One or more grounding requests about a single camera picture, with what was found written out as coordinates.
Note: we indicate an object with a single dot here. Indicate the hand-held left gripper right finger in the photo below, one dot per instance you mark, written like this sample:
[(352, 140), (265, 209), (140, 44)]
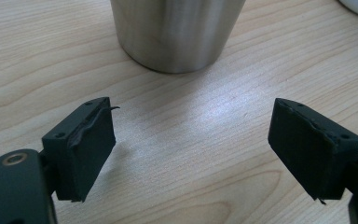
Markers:
[(310, 149)]

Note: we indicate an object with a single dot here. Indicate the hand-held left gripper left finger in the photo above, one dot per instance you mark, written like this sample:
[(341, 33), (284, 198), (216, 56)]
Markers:
[(87, 149)]

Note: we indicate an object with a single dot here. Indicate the tall steel cup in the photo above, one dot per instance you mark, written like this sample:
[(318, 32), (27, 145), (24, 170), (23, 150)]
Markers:
[(175, 34)]

